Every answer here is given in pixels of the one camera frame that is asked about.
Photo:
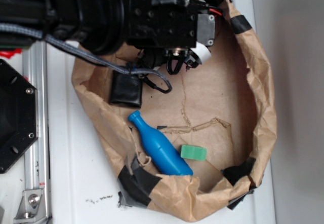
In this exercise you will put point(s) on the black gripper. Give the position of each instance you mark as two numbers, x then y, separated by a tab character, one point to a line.
171	32

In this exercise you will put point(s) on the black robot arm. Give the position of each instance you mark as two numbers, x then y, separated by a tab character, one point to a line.
89	28

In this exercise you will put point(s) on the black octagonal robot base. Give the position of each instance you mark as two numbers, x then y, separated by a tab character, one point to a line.
18	116

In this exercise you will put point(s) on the black square pouch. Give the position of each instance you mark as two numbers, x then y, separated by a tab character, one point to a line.
126	90

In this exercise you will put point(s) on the green foam block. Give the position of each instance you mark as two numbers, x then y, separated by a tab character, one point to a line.
193	152

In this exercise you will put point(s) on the blue plastic bottle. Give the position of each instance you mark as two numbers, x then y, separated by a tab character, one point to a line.
163	154

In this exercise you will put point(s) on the brown paper bag enclosure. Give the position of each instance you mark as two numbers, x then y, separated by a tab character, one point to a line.
226	106

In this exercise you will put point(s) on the aluminium extrusion rail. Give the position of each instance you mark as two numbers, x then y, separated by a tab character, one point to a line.
36	158

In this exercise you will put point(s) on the metal corner bracket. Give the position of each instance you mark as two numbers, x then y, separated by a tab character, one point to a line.
32	208

